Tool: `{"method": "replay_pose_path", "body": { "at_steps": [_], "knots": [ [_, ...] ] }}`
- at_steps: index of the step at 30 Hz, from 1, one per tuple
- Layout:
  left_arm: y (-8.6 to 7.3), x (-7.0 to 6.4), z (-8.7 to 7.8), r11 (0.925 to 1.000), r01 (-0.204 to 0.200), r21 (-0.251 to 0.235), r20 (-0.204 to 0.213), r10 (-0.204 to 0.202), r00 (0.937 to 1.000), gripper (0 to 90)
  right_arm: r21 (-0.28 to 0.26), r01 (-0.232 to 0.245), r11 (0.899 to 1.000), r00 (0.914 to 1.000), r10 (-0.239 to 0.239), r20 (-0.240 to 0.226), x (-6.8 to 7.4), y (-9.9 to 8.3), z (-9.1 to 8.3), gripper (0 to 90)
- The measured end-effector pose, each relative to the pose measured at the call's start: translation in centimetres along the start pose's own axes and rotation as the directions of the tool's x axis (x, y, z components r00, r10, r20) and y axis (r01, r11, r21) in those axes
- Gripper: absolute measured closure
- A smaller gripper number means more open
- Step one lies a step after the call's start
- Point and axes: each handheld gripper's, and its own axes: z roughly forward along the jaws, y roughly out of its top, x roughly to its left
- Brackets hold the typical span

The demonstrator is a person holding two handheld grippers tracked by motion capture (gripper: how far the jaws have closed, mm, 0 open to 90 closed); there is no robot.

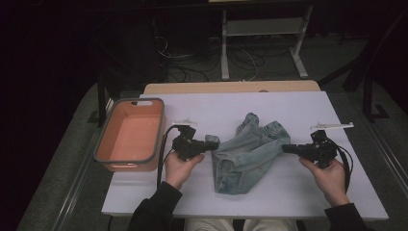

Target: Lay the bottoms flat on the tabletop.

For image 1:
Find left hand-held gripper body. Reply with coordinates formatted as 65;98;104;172
171;117;206;162

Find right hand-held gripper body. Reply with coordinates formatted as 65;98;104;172
301;121;355;169

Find light blue denim shorts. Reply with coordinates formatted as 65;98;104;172
205;112;292;195

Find orange bin with grey rim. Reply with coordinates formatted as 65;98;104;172
93;97;166;172

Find person's left hand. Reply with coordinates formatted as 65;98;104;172
164;151;205;191

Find person's right hand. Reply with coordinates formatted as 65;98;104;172
298;157;350;208

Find white foam board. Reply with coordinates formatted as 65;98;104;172
101;90;389;221

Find person's left leg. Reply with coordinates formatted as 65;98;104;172
184;218;233;231

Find person's leg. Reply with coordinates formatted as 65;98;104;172
184;218;233;231
242;218;297;231

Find person's right leg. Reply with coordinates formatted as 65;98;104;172
242;218;297;231

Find white metal stand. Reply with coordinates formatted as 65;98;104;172
220;4;314;81

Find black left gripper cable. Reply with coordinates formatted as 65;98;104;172
156;124;181;189

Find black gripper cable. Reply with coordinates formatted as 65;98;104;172
331;140;354;193
156;124;181;189

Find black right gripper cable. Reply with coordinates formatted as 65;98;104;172
331;140;354;193

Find metal floor rail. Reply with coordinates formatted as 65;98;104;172
51;99;114;231
360;116;408;193

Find tangle of floor cables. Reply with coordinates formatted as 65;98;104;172
153;35;268;83

